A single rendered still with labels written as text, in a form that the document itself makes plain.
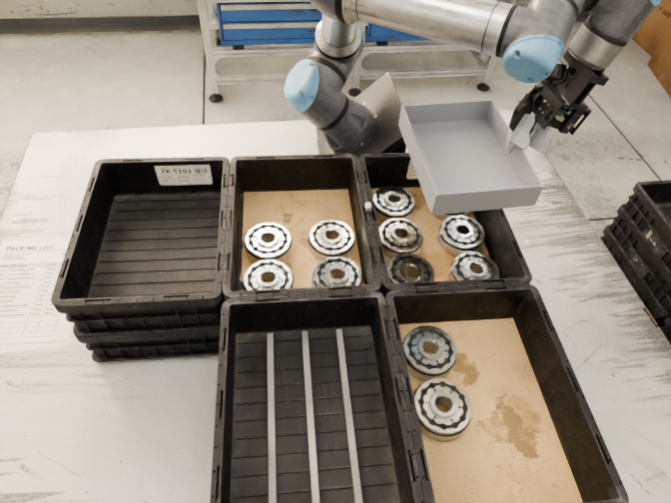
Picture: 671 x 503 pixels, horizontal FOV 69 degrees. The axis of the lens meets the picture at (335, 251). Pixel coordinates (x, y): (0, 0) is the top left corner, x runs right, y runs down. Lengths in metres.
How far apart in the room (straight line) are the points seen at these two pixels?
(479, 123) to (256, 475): 0.83
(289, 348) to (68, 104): 2.52
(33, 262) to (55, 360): 0.29
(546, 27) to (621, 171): 2.32
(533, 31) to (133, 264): 0.87
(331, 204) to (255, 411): 0.54
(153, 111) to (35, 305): 1.92
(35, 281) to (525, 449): 1.12
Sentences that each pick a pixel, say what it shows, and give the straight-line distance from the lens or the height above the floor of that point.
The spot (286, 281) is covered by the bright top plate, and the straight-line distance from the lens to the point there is 1.02.
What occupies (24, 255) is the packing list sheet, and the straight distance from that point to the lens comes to 1.43.
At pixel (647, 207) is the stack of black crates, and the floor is 0.58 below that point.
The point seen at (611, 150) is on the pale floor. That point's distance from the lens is 3.23.
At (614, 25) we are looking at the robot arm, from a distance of 0.93.
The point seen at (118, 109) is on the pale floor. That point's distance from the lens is 3.13.
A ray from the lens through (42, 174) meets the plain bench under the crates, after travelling 1.65.
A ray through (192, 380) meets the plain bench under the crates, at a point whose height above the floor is 0.70.
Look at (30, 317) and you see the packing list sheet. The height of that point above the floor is 0.70.
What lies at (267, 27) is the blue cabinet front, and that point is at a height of 0.42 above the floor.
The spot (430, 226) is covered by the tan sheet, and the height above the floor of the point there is 0.83.
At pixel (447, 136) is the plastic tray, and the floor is 1.05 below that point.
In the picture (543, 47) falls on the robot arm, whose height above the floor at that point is 1.35.
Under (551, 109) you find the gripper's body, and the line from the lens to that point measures 0.97.
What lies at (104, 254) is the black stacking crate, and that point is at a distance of 1.18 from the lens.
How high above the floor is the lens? 1.68
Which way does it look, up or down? 50 degrees down
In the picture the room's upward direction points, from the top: 5 degrees clockwise
